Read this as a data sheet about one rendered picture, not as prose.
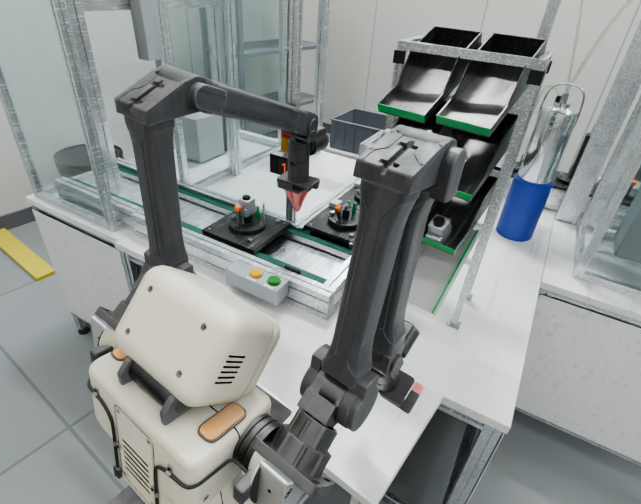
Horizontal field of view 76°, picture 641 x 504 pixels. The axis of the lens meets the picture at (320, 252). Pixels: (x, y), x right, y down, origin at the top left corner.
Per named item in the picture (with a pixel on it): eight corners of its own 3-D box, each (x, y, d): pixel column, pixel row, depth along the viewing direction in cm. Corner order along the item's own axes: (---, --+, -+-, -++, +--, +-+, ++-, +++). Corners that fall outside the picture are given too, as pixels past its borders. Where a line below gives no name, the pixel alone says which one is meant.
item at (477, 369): (507, 434, 107) (510, 427, 105) (115, 248, 164) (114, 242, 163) (552, 217, 210) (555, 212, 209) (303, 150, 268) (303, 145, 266)
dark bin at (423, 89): (424, 124, 98) (423, 96, 92) (378, 111, 104) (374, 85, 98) (479, 60, 108) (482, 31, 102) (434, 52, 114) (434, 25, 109)
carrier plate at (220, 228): (253, 255, 146) (253, 249, 144) (202, 234, 155) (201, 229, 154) (291, 226, 163) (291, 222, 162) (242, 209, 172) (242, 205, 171)
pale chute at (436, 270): (435, 316, 119) (433, 313, 116) (396, 295, 126) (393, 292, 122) (481, 232, 121) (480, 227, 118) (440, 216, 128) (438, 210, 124)
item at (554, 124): (550, 188, 166) (591, 89, 145) (514, 179, 171) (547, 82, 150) (553, 177, 176) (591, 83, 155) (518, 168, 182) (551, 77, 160)
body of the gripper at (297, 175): (289, 175, 116) (289, 150, 112) (320, 185, 112) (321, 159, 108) (275, 184, 111) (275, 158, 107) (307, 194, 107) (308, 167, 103)
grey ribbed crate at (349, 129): (399, 165, 314) (404, 135, 301) (327, 147, 338) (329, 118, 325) (417, 150, 345) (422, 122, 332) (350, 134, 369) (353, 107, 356)
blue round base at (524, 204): (529, 246, 180) (552, 189, 165) (492, 235, 186) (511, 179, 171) (533, 230, 191) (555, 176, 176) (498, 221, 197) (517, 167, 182)
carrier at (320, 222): (358, 248, 153) (362, 219, 146) (303, 229, 162) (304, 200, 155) (383, 222, 171) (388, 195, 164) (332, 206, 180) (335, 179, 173)
